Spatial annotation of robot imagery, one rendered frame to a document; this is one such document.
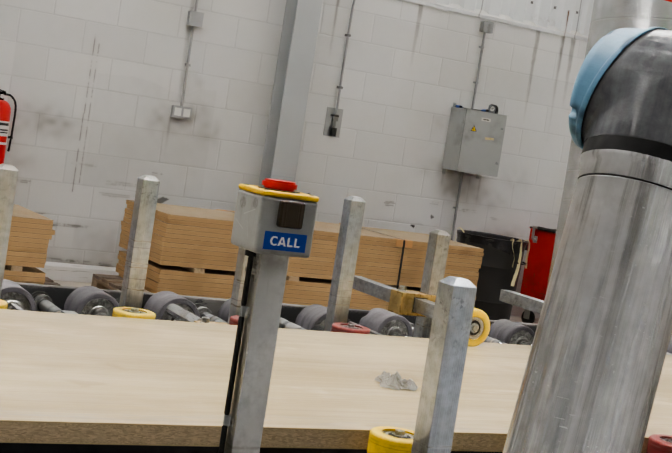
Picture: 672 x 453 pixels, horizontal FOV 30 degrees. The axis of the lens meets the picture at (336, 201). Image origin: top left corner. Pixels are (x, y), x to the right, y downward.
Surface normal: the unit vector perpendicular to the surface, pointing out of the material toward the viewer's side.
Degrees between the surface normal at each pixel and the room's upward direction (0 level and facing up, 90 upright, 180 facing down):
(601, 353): 76
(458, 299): 90
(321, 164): 90
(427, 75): 90
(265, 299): 90
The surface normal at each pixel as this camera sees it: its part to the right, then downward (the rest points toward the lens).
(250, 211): -0.87, -0.11
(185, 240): 0.49, 0.12
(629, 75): -0.52, -0.25
